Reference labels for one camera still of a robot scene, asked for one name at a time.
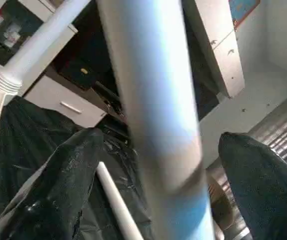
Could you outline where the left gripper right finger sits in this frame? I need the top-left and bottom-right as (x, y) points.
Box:
(218, 131), (287, 240)

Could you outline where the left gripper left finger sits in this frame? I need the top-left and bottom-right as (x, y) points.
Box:
(0, 127), (104, 240)

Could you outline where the white plastic table leg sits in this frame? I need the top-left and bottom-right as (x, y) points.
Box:
(0, 0), (92, 96)
(96, 0), (217, 240)
(96, 162), (145, 240)

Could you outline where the black work surface mat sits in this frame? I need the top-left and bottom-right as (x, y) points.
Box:
(0, 95), (154, 240)

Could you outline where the white drawer unit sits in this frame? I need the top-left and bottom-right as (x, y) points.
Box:
(21, 75), (107, 128)

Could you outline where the black equipment box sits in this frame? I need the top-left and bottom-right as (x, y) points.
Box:
(58, 47), (115, 91)

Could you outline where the white tall cupboard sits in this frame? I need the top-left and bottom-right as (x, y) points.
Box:
(183, 0), (262, 101)

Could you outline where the white glass door cabinet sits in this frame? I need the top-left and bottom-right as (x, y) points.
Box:
(0, 0), (79, 96)

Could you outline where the blue wall poster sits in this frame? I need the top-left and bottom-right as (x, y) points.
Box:
(228, 0), (262, 28)

